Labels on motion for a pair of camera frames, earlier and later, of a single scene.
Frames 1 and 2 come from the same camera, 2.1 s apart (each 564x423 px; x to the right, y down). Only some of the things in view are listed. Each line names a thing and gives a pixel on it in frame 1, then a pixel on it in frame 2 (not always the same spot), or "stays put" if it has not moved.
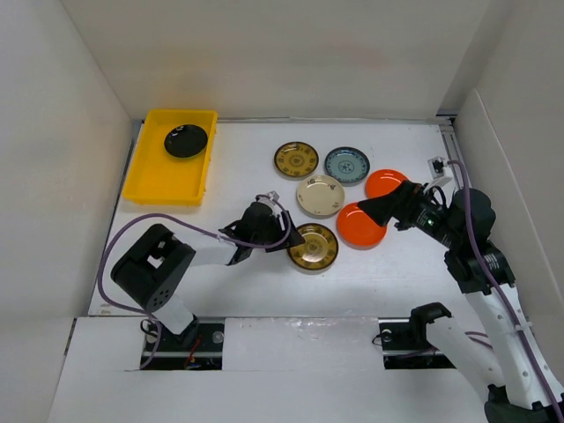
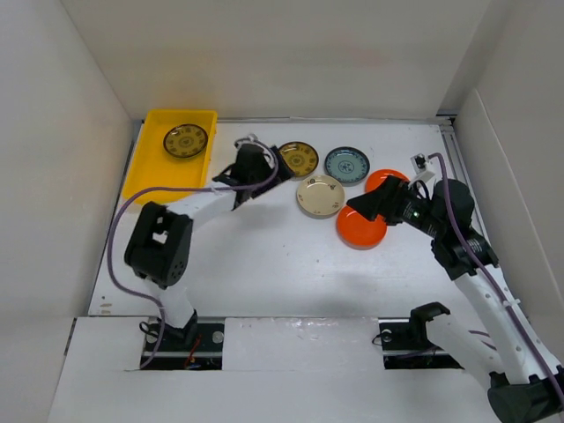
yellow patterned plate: (319, 249) to (185, 140)
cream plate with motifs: (320, 196) stays put
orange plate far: (382, 182) stays put
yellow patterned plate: (296, 159) stays put
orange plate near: (357, 230) stays put
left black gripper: (274, 221) to (284, 174)
